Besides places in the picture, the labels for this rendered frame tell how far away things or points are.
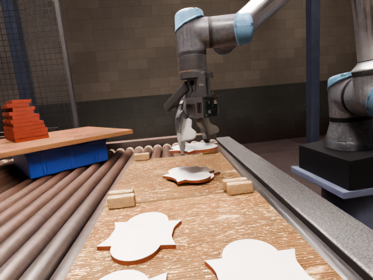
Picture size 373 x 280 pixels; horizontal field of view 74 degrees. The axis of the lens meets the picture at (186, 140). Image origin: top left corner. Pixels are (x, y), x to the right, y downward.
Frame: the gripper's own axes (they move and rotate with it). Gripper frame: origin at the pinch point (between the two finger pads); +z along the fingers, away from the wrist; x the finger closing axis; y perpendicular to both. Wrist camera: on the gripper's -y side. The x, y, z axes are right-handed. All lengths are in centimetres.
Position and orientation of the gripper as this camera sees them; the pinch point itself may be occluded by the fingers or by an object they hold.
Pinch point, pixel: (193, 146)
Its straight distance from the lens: 70.3
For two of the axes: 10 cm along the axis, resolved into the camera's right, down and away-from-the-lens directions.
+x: 6.8, -1.9, 7.1
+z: 0.9, 9.8, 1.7
